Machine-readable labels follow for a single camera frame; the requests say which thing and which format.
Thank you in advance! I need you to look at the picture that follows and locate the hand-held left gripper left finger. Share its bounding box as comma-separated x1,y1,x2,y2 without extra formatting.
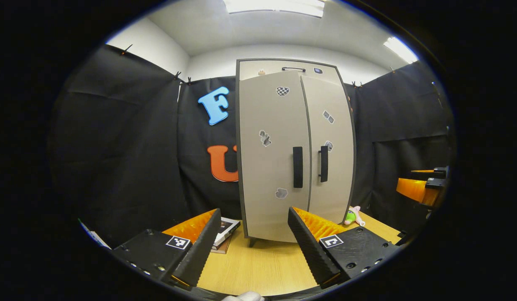
111,208,222,291

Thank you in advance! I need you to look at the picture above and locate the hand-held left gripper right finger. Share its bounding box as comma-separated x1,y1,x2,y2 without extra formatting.
287,206,401,290

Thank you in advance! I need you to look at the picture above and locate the grey shoe cabinet door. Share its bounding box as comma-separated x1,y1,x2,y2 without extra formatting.
300,74,356,224
239,70,311,243

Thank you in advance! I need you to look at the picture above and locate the grey shoe cabinet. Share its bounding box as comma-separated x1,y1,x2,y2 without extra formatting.
235,58,357,247

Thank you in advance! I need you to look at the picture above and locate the grey cabinet drawer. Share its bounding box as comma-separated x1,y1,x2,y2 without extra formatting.
240,60,340,84

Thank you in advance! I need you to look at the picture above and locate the stack of books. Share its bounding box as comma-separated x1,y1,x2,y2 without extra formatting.
210,217,241,255

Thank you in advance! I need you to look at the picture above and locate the green and pink plush toy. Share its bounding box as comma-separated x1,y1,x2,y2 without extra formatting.
344,206,366,227

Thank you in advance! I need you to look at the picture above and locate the white printed sheet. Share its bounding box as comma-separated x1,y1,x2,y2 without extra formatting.
78,217,112,250

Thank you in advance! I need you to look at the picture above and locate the black backdrop cloth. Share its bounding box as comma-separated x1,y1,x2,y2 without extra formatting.
49,44,456,247

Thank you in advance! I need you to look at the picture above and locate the ceiling light panel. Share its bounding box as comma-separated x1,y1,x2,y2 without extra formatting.
224,0,326,18
383,37,419,64

